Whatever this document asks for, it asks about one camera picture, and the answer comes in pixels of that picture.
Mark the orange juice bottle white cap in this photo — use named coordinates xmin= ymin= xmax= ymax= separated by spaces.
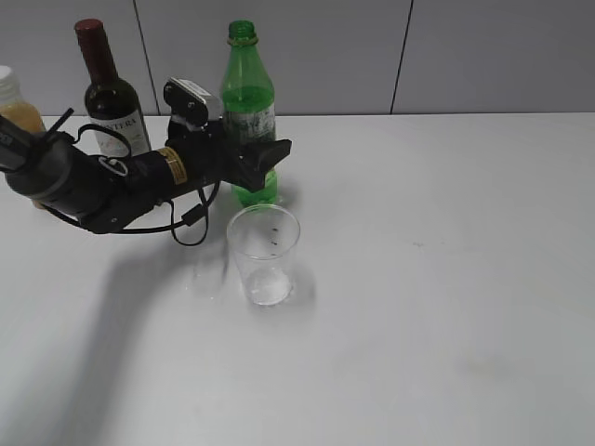
xmin=0 ymin=64 xmax=47 ymax=210

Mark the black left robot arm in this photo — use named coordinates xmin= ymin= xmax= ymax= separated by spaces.
xmin=1 ymin=119 xmax=292 ymax=234

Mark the green sprite bottle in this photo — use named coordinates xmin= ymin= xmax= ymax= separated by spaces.
xmin=219 ymin=19 xmax=279 ymax=208

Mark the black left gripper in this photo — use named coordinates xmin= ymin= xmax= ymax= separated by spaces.
xmin=165 ymin=118 xmax=292 ymax=191

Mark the dark red wine bottle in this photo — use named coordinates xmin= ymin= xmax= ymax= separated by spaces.
xmin=74 ymin=19 xmax=151 ymax=157

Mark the transparent plastic cup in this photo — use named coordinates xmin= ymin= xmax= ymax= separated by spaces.
xmin=226 ymin=203 xmax=301 ymax=307

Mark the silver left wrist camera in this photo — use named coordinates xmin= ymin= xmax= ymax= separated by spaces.
xmin=163 ymin=77 xmax=223 ymax=131

